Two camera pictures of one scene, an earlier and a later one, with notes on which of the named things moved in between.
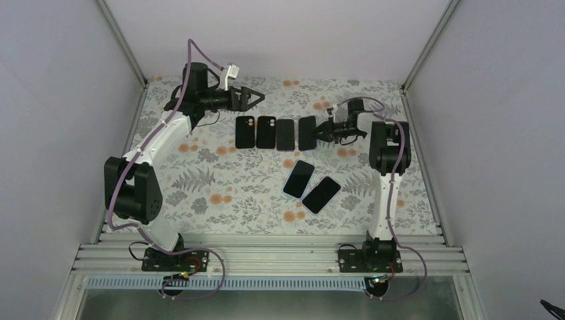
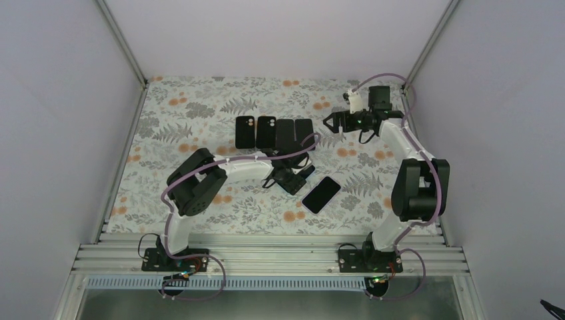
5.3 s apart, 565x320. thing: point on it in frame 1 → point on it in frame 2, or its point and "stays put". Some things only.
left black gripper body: (228, 104) → (290, 187)
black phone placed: (285, 135) stays put
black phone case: (266, 132) stays put
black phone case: (244, 132) stays put
